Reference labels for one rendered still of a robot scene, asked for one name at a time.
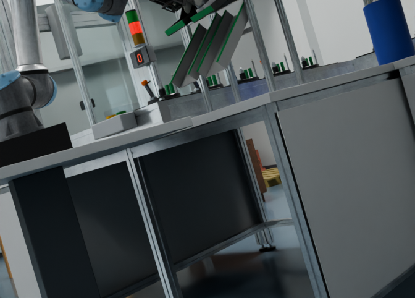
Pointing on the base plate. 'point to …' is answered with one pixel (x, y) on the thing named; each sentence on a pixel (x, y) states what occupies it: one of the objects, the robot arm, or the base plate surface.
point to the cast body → (205, 3)
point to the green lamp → (132, 17)
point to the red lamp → (135, 28)
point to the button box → (114, 125)
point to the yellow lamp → (138, 38)
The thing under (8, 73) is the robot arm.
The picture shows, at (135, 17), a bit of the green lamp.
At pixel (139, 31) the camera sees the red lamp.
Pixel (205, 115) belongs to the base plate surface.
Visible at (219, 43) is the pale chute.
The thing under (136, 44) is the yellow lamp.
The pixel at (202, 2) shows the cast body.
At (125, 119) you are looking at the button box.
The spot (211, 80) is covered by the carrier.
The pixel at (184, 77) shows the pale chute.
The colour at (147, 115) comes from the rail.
